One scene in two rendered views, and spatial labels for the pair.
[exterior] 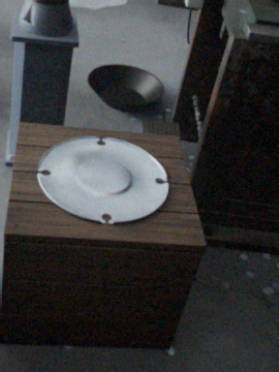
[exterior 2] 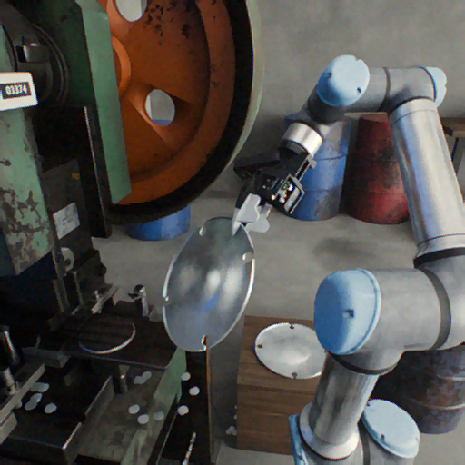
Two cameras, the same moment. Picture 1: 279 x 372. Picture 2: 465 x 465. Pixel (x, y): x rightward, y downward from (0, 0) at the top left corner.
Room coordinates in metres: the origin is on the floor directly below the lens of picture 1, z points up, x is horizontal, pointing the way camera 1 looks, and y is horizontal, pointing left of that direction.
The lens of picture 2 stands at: (2.07, 0.09, 1.35)
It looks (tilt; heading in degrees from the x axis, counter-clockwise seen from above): 27 degrees down; 197
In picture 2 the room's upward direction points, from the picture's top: straight up
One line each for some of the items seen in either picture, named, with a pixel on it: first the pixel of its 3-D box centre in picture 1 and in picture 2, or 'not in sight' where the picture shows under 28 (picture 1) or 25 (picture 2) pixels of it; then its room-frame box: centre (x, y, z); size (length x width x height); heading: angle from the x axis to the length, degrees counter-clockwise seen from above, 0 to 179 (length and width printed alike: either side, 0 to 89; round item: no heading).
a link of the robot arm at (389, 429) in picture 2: not in sight; (382, 439); (1.48, 0.25, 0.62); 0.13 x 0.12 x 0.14; 110
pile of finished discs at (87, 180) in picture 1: (104, 175); (292, 348); (0.97, 0.01, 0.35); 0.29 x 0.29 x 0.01
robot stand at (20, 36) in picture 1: (40, 92); not in sight; (1.48, 0.26, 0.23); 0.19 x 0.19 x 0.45; 11
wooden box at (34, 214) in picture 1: (93, 232); (290, 381); (0.97, 0.01, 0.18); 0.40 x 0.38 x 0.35; 100
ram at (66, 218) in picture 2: not in sight; (50, 230); (1.53, -0.46, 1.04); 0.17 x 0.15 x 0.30; 95
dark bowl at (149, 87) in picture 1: (124, 90); not in sight; (1.91, 0.01, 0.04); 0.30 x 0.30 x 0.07
